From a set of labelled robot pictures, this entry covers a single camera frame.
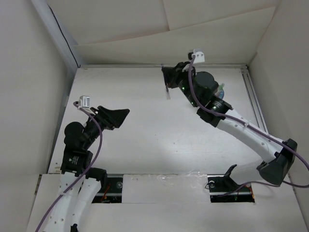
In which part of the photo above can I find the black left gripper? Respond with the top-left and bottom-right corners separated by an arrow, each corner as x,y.
83,105 -> 129,148

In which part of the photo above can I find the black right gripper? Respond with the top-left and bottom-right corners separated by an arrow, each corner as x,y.
163,61 -> 200,108

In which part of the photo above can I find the purple gel pen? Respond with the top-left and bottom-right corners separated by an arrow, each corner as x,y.
164,75 -> 170,100

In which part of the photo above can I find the green correction tape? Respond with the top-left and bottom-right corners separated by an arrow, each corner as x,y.
218,83 -> 225,89

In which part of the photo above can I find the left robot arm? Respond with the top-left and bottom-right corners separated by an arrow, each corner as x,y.
36,102 -> 130,232

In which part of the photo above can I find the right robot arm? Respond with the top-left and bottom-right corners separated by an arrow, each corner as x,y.
161,61 -> 297,190

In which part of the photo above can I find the white round divided pen holder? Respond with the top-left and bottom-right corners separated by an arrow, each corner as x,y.
215,90 -> 225,99

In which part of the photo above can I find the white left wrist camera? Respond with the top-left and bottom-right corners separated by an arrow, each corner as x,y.
77,95 -> 90,112

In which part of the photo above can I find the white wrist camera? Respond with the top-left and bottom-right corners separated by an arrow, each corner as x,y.
188,49 -> 205,64
77,95 -> 90,112

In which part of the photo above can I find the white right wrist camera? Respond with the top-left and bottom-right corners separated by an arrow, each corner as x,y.
188,49 -> 205,64

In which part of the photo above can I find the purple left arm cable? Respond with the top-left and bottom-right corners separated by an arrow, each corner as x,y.
35,101 -> 105,232

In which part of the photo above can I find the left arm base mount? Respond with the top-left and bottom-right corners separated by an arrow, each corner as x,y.
90,168 -> 124,203

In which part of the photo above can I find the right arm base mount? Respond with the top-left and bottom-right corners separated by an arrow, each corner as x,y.
205,164 -> 255,203

